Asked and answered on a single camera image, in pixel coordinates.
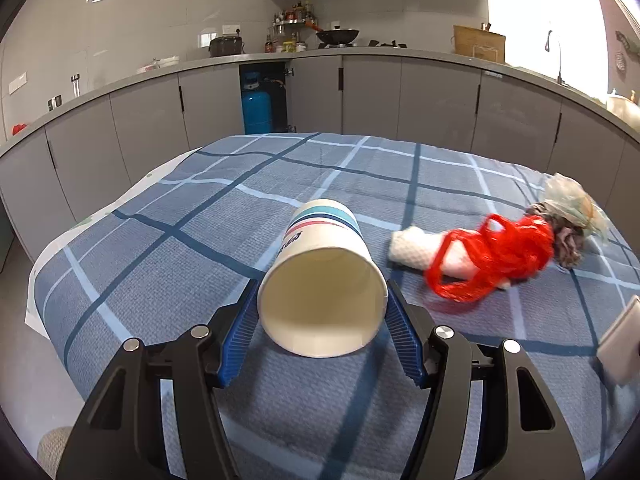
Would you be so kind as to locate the dark rice cooker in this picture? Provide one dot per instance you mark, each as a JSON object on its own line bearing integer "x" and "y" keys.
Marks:
{"x": 225, "y": 46}

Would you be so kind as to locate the blue gas cylinder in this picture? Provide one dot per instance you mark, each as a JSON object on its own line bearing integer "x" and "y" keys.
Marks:
{"x": 257, "y": 110}

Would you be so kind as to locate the grey kitchen base cabinets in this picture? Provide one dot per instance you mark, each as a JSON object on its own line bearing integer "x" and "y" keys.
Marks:
{"x": 400, "y": 95}

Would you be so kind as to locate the blue checked blanket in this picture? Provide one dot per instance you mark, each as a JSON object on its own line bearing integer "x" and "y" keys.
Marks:
{"x": 200, "y": 240}

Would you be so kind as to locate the metal spice rack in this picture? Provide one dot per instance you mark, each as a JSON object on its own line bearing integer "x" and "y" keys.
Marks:
{"x": 295, "y": 17}

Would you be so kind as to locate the gooseneck metal faucet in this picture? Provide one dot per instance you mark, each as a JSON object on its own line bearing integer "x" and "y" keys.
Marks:
{"x": 559, "y": 67}

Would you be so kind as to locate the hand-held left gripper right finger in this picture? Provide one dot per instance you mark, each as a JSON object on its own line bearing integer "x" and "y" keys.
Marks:
{"x": 407, "y": 345}

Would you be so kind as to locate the green hanging cloth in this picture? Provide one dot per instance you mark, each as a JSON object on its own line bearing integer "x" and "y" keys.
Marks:
{"x": 629, "y": 41}

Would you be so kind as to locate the hanging metal scrubber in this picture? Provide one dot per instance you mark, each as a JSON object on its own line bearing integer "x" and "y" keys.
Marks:
{"x": 621, "y": 61}

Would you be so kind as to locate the gas stove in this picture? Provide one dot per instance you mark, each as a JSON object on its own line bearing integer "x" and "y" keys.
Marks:
{"x": 387, "y": 44}

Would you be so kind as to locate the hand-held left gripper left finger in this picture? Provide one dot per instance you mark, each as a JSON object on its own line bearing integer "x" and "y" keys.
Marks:
{"x": 237, "y": 340}

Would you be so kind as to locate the small red container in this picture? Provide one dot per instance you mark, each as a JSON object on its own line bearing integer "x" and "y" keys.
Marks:
{"x": 19, "y": 129}

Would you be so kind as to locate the dark foam net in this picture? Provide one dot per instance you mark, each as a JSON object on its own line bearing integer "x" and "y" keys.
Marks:
{"x": 567, "y": 247}

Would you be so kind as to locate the white wall socket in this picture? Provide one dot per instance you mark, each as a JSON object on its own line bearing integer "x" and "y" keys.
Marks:
{"x": 231, "y": 29}

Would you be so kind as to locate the black wok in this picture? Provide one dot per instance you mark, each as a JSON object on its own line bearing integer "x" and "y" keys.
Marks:
{"x": 339, "y": 36}

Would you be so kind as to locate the red plastic bag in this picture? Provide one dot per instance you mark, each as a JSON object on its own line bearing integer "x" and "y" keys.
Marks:
{"x": 525, "y": 245}

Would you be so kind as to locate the white card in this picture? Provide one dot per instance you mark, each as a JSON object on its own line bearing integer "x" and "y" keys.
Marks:
{"x": 622, "y": 345}

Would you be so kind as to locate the white tissue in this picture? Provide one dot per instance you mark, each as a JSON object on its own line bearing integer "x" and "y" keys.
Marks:
{"x": 415, "y": 250}

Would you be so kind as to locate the striped paper cup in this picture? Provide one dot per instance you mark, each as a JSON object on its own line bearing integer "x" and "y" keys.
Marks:
{"x": 320, "y": 305}

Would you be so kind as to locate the wooden cutting board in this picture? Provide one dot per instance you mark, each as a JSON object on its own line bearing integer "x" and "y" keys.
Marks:
{"x": 477, "y": 42}

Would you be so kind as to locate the person's grey knit clothing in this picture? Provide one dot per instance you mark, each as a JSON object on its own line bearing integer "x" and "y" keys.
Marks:
{"x": 55, "y": 452}

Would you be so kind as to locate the dark sauce bottle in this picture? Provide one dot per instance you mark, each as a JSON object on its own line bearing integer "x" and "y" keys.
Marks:
{"x": 268, "y": 45}

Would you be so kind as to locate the white lidded container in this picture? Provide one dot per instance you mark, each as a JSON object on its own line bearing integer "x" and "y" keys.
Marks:
{"x": 625, "y": 105}

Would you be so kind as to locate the brown and clear wrapper trash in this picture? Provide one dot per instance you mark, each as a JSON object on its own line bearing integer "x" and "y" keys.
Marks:
{"x": 570, "y": 195}

